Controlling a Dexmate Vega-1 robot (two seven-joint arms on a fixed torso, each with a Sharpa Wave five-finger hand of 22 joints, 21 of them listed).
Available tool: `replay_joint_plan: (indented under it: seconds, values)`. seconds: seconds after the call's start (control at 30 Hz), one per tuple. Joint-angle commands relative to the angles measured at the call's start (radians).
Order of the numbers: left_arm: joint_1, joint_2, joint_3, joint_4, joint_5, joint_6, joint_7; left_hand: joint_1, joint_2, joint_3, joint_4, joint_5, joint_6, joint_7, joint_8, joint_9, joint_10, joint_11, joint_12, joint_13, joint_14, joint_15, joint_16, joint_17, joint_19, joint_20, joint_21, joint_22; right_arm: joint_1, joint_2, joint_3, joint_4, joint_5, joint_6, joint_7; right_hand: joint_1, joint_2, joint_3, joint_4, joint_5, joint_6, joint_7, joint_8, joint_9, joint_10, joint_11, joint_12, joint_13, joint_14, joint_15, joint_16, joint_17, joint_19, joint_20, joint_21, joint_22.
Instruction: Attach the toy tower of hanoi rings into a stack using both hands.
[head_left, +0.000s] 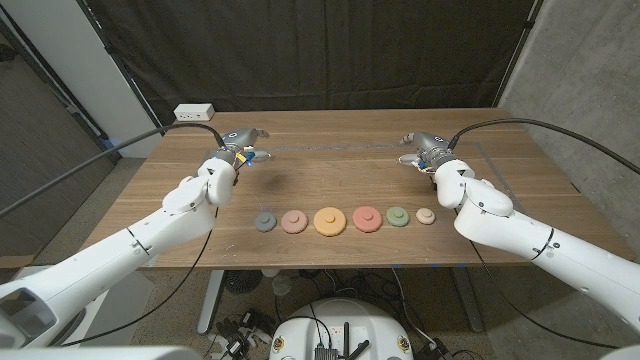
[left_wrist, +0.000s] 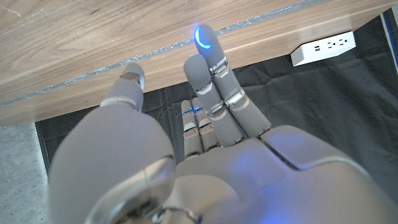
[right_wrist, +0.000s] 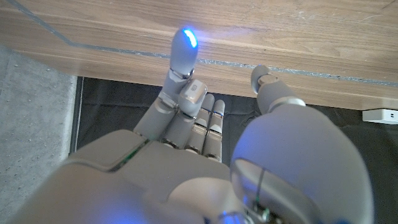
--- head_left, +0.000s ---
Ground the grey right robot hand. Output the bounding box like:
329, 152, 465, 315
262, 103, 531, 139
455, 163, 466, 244
397, 131, 459, 174

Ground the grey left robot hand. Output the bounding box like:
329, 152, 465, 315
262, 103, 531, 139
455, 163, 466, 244
207, 127, 274, 171

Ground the coral red toy ring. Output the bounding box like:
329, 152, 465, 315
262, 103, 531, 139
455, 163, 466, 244
351, 205, 384, 234

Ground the dusty pink toy ring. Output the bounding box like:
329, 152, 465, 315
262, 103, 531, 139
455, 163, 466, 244
280, 209, 309, 235

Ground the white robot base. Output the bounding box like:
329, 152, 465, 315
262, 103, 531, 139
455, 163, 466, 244
269, 298, 415, 360

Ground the white power strip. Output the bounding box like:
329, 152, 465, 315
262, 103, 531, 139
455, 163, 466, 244
173, 103, 216, 123

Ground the grey tape outline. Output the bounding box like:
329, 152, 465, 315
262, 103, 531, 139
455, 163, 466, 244
149, 141, 560, 262

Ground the black backdrop curtain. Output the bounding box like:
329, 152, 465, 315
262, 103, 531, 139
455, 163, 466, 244
82, 0, 544, 132

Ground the black floor fan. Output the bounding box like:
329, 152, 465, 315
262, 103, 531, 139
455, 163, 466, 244
223, 269, 264, 295

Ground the clear plastic cup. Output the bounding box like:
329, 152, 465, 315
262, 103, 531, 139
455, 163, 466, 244
272, 273, 293, 297

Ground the grey table leg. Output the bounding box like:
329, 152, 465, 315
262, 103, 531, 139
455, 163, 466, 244
452, 267, 485, 334

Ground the white table leg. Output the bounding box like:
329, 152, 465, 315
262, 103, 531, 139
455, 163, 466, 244
197, 269, 226, 335

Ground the black floor power strip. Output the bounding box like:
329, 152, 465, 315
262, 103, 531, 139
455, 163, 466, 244
414, 338, 454, 360

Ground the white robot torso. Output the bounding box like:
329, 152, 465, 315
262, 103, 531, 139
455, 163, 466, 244
0, 345, 204, 360

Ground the green toy ring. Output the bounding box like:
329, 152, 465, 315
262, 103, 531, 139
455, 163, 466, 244
385, 205, 411, 228

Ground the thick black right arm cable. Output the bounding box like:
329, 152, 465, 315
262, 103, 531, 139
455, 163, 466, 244
447, 117, 640, 176

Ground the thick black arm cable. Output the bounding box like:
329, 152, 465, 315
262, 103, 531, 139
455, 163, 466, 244
0, 122, 227, 219
447, 117, 640, 176

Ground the small blue-grey toy ring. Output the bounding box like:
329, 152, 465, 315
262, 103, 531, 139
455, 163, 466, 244
254, 211, 278, 234

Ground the large orange toy ring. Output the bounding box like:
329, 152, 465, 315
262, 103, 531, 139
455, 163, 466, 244
313, 206, 348, 238

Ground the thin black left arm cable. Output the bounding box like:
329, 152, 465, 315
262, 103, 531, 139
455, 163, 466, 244
62, 207, 219, 347

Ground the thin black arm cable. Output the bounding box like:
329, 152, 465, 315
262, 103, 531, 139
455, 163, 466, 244
469, 240, 621, 350
62, 207, 219, 347

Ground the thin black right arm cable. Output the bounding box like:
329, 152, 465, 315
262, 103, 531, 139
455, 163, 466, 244
469, 240, 621, 350

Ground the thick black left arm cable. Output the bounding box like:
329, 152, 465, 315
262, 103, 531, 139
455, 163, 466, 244
0, 122, 227, 219

